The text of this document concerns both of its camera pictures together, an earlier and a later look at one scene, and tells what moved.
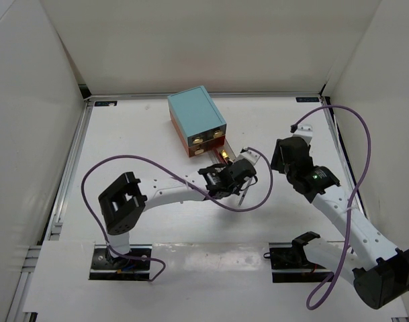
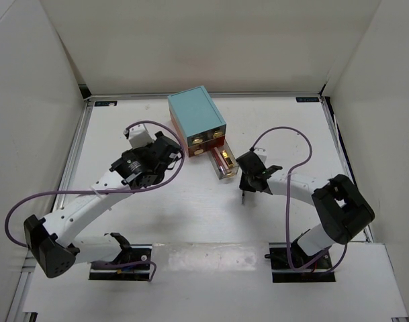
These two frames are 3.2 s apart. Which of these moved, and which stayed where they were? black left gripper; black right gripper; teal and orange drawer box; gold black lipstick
Moved: black right gripper; black left gripper
Stayed: gold black lipstick; teal and orange drawer box
